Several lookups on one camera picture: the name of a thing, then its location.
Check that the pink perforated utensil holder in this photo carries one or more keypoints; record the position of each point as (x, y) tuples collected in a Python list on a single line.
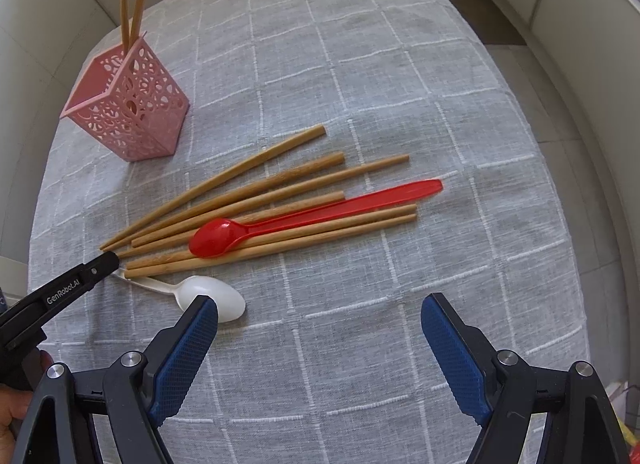
[(150, 114)]

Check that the person's left hand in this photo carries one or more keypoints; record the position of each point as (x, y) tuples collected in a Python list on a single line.
[(10, 411)]

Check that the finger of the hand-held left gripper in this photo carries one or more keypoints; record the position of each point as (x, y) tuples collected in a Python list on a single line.
[(65, 289)]

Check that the grey checked tablecloth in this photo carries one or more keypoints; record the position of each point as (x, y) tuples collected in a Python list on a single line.
[(350, 69)]

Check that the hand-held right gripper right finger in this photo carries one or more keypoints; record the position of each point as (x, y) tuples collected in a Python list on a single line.
[(450, 354)]

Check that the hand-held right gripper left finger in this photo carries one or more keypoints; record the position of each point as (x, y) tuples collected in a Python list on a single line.
[(185, 359)]

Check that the red plastic spoon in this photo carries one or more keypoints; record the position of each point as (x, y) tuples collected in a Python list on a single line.
[(215, 239)]

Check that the white plastic spoon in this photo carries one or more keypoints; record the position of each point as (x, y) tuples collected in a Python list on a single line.
[(192, 288)]

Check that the group of wooden chopsticks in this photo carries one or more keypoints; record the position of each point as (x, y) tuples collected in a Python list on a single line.
[(215, 185)]

